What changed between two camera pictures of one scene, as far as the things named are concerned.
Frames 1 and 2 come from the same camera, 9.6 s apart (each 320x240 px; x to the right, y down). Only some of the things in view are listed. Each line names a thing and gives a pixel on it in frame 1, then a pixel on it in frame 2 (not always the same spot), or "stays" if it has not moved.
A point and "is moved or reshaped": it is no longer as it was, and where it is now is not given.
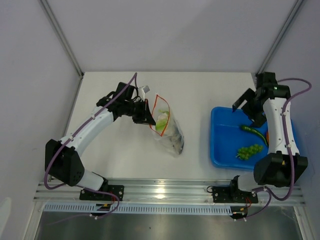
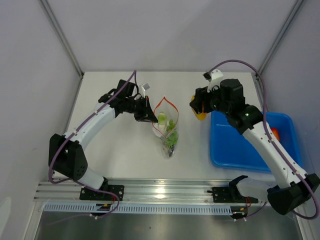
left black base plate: x=90 y=195 stays
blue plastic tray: x=227 y=138 stays
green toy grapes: x=245 y=152 → x=172 y=134
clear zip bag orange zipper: x=166 y=132 is moved or reshaped
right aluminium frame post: x=294 y=8 stays
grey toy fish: x=176 y=140 → x=171 y=152
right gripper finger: x=248 y=96 → x=200 y=102
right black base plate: x=223 y=194 stays
